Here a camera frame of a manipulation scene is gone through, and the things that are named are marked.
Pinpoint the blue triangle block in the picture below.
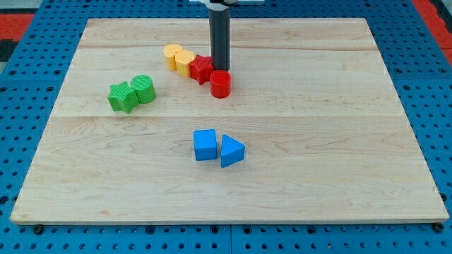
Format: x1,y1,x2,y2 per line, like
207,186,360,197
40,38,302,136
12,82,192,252
220,135,246,168

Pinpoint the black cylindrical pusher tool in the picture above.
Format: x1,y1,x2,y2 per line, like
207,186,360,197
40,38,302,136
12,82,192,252
209,8,230,71

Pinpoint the yellow cylinder block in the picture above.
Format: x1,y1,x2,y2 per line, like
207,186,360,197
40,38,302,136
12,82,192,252
163,44,184,71

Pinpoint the red cylinder block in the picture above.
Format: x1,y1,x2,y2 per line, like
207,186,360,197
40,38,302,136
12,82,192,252
210,70,232,99

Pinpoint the wooden board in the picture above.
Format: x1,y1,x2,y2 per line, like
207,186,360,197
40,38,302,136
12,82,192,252
11,18,449,225

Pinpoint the red star block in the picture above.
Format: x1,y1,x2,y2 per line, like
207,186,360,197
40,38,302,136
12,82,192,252
189,55,214,85

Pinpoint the blue cube block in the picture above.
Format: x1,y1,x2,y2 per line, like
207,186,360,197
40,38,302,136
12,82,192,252
193,129,218,161

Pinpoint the green cylinder block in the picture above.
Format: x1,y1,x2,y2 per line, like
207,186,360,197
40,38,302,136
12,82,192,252
130,75,156,104

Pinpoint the yellow hexagon block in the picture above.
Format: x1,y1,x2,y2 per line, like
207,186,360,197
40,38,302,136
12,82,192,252
175,49,195,78

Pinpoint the green star block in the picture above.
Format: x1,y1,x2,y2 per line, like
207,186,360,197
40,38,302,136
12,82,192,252
107,81,139,114

